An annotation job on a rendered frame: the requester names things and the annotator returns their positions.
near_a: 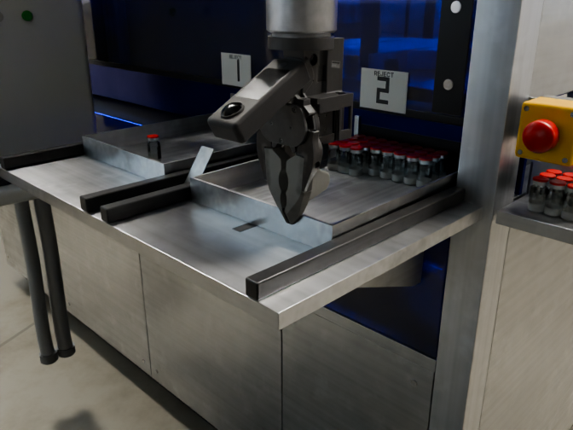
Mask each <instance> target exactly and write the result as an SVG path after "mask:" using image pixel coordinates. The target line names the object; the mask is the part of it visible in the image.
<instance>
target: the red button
mask: <svg viewBox="0 0 573 430"><path fill-rule="evenodd" d="M522 140H523V143H524V146H525V147H526V148H527V149H528V150H529V151H531V152H533V153H536V154H542V153H545V152H547V151H549V150H551V149H553V148H554V147H555V146H556V145H557V143H558V141H559V129H558V127H557V126H556V125H555V124H554V123H553V122H552V121H550V120H548V119H538V120H536V121H533V122H530V123H529V124H527V125H526V126H525V128H524V131H523V134H522Z"/></svg>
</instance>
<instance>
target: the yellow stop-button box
mask: <svg viewBox="0 0 573 430"><path fill-rule="evenodd" d="M538 119H548V120H550V121H552V122H553V123H554V124H555V125H556V126H557V127H558V129H559V141H558V143H557V145H556V146H555V147H554V148H553V149H551V150H549V151H547V152H545V153H542V154H536V153H533V152H531V151H529V150H528V149H527V148H526V147H525V146H524V143H523V140H522V134H523V131H524V128H525V126H526V125H527V124H529V123H530V122H533V121H536V120H538ZM515 155H516V156H518V157H521V158H525V159H530V160H539V161H543V162H547V163H552V164H556V165H561V166H573V98H569V97H562V96H548V95H545V96H541V97H538V98H535V99H532V100H529V101H526V102H524V103H523V105H522V110H521V116H520V122H519V128H518V139H517V145H516V150H515Z"/></svg>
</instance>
